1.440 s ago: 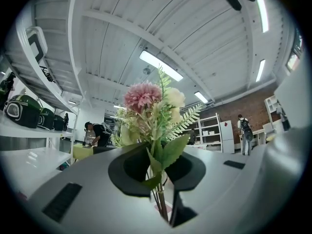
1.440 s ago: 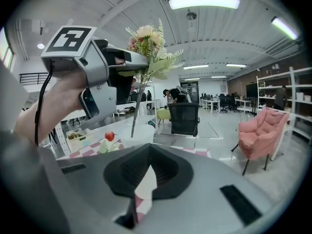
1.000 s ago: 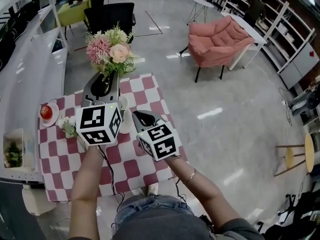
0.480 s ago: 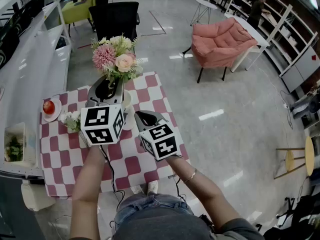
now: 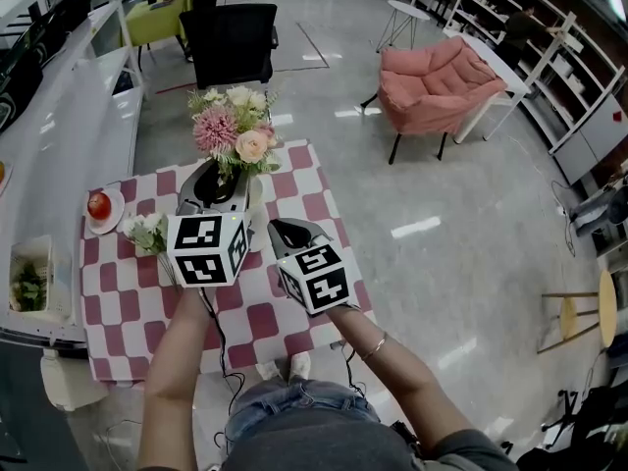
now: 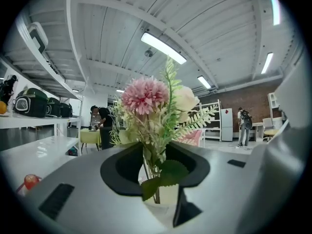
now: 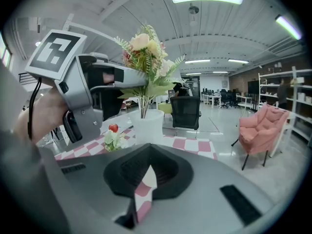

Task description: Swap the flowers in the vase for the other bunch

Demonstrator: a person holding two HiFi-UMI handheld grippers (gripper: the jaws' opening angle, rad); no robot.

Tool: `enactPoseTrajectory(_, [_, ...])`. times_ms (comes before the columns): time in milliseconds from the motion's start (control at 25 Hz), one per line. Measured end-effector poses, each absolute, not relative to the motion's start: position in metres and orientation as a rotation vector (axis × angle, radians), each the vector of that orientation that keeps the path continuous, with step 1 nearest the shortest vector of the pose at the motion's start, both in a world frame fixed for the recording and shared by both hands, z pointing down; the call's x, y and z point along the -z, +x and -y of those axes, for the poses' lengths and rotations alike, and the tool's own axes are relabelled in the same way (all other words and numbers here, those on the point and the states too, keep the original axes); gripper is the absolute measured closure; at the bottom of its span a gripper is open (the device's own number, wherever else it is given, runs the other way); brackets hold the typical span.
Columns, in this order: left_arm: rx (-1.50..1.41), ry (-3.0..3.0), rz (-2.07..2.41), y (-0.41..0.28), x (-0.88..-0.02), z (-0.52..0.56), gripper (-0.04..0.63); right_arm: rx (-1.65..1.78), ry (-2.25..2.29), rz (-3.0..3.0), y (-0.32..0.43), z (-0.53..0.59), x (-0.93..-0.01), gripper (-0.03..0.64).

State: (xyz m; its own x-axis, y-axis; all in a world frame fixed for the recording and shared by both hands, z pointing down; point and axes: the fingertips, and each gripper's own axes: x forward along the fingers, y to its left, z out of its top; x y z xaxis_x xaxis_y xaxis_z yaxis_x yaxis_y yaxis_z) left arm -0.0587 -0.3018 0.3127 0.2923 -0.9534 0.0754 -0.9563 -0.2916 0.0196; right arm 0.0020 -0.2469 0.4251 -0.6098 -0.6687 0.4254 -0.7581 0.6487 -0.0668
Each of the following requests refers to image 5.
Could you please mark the white storage rack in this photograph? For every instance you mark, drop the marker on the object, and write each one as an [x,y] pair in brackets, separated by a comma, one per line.
[589,135]

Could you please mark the person's left forearm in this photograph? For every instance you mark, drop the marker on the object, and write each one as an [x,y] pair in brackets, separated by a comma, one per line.
[172,371]

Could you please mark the person's white shoe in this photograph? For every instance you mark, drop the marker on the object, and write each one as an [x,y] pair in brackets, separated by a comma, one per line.
[300,366]
[269,371]

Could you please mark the white flower bouquet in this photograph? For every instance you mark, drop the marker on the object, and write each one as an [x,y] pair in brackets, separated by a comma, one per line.
[147,228]

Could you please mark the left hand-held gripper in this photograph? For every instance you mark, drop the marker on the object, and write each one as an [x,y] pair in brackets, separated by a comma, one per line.
[196,236]

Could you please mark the red white checkered tablecloth table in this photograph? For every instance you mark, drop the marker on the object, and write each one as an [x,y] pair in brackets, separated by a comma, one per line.
[304,184]

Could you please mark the person's right forearm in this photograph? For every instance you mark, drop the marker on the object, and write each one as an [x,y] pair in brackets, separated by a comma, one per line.
[402,385]

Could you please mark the white rectangular table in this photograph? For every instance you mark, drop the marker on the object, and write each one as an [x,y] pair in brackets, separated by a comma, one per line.
[500,69]

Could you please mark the white shelving workbench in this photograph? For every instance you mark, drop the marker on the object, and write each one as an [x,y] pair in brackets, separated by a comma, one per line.
[73,130]

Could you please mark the yellow round side table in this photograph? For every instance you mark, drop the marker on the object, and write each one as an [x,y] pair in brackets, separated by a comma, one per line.
[607,307]

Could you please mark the pink cushioned armchair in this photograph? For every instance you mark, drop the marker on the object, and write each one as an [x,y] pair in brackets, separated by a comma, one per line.
[436,91]

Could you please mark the black round floor fan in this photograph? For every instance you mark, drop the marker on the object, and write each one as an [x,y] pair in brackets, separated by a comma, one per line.
[615,209]

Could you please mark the person's left white shoe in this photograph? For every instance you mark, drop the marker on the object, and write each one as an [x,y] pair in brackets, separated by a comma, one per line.
[269,371]

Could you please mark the pink flower bouquet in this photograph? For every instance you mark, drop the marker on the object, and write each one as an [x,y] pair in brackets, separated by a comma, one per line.
[235,135]

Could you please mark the person's right white shoe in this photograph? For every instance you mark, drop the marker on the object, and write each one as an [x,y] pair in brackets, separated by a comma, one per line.
[300,366]

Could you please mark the white perforated basket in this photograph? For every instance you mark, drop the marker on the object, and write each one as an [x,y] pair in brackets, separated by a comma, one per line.
[59,282]

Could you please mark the person's blue jeans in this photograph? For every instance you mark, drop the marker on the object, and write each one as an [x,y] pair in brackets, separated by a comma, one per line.
[299,402]

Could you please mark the red apple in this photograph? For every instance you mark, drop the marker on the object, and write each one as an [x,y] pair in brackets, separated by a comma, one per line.
[99,205]

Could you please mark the black bag with green trim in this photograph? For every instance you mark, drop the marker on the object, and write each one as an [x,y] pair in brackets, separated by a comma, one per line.
[10,91]

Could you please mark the black cantilever chair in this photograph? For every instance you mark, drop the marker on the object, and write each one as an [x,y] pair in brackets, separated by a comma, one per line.
[230,42]

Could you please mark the person's grey shirt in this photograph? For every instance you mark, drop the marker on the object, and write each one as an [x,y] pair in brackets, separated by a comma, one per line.
[319,449]

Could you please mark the cream plastic canister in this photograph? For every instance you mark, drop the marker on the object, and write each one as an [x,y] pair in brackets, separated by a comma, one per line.
[68,383]

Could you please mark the white vase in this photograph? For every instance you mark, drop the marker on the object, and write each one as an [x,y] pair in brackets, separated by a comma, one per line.
[256,194]

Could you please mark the green cloth covered table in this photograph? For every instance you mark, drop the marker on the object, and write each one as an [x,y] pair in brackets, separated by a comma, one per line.
[157,17]

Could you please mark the green artificial leaves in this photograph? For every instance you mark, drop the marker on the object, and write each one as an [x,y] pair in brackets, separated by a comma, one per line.
[27,287]

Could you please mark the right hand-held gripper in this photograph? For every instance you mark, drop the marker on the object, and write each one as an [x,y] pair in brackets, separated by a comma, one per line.
[319,277]

